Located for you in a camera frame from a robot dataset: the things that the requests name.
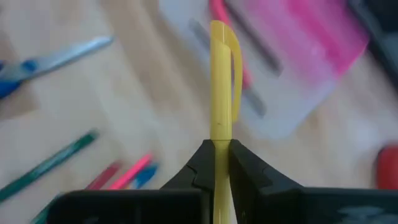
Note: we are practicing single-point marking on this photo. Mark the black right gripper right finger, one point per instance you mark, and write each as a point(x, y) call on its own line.
point(280, 205)

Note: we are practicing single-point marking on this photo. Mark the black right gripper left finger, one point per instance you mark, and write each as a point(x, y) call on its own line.
point(186, 205)

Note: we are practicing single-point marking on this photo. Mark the red crayon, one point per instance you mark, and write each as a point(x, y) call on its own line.
point(104, 176)

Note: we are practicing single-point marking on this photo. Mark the clear pencil box pink lid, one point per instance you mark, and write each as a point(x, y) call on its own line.
point(295, 102)

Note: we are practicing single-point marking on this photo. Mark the yellow pen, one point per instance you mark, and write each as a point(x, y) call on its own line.
point(220, 77)

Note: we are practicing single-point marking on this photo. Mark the green crayon white print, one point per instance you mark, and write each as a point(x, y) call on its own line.
point(42, 216)

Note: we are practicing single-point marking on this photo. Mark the small dark green crayon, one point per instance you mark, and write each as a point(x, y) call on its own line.
point(46, 167)

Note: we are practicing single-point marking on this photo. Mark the pink pen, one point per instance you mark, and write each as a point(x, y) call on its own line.
point(219, 11)

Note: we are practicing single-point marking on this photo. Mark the red desk lamp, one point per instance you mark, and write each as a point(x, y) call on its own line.
point(388, 168)

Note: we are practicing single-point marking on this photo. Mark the black aluminium table frame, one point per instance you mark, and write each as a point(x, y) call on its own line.
point(385, 18)

